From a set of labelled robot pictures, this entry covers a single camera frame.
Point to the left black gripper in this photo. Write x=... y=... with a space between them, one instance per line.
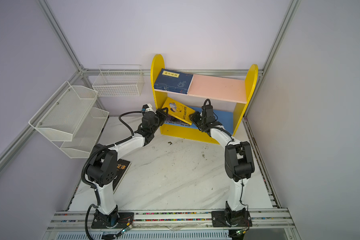
x=159 y=112

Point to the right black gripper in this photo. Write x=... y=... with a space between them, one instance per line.
x=195 y=115

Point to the dark blue yellow-edged book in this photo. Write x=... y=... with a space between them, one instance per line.
x=174 y=121

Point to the yellow children's book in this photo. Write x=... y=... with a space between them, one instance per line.
x=179 y=110

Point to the navy blue book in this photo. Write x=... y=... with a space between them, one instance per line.
x=172 y=81

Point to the black antler cover book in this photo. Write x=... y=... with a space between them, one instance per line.
x=122 y=168

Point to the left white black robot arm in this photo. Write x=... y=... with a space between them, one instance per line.
x=101 y=167

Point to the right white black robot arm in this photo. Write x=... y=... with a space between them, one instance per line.
x=238 y=163

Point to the yellow pink blue bookshelf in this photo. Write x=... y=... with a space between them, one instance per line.
x=224 y=90

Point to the white mesh tiered rack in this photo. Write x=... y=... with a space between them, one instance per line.
x=71 y=121

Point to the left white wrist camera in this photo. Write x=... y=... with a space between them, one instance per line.
x=147 y=108

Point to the white wire basket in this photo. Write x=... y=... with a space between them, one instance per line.
x=119 y=81

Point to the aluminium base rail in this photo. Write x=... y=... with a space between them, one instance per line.
x=171 y=225

